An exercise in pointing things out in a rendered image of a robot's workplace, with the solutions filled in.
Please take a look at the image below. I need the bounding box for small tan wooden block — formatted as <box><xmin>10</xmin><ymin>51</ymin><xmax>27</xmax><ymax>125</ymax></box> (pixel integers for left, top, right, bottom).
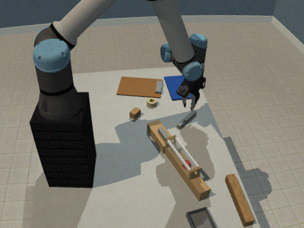
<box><xmin>130</xmin><ymin>107</ymin><xmax>141</xmax><ymax>120</ymax></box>

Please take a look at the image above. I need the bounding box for brown wooden bar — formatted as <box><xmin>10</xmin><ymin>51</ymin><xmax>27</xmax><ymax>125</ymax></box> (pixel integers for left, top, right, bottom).
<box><xmin>225</xmin><ymin>174</ymin><xmax>255</xmax><ymax>227</ymax></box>

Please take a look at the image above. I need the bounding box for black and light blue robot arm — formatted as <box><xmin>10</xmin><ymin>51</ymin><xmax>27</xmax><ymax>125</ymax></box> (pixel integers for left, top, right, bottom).
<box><xmin>33</xmin><ymin>0</ymin><xmax>208</xmax><ymax>120</ymax></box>

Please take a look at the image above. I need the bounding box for cream ring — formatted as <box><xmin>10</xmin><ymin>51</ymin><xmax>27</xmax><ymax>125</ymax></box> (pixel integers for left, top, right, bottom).
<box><xmin>147</xmin><ymin>98</ymin><xmax>157</xmax><ymax>108</ymax></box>

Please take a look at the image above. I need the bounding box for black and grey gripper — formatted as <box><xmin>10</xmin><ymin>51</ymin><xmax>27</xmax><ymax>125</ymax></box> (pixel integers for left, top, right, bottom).
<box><xmin>182</xmin><ymin>70</ymin><xmax>206</xmax><ymax>111</ymax></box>

